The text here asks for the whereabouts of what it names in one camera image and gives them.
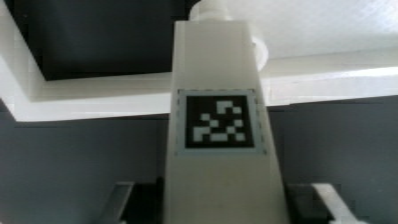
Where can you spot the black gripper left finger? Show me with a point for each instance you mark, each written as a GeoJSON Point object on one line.
{"type": "Point", "coordinates": [134, 205]}

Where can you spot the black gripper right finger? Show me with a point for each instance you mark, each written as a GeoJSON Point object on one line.
{"type": "Point", "coordinates": [317, 206]}

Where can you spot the white desk top tray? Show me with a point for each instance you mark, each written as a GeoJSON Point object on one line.
{"type": "Point", "coordinates": [326, 35]}

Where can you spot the white U-shaped fence wall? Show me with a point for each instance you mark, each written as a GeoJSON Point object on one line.
{"type": "Point", "coordinates": [134, 95]}

